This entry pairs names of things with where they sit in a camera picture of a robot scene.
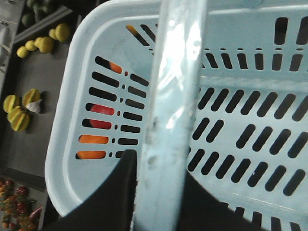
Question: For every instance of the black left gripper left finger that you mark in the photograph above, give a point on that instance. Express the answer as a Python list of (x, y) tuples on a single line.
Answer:
[(110, 207)]

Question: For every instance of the cherry tomato vine cluster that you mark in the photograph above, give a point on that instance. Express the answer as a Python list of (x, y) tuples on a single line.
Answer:
[(17, 211)]

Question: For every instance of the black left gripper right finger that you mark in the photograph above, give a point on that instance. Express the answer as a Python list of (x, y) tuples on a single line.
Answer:
[(200, 211)]

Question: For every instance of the yellow lemon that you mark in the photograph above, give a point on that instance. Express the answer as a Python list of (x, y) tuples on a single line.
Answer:
[(44, 44)]

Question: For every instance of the light blue plastic basket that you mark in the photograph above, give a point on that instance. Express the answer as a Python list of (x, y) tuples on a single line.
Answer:
[(215, 89)]

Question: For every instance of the white garlic bulb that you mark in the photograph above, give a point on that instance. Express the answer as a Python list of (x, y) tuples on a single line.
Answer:
[(34, 107)]

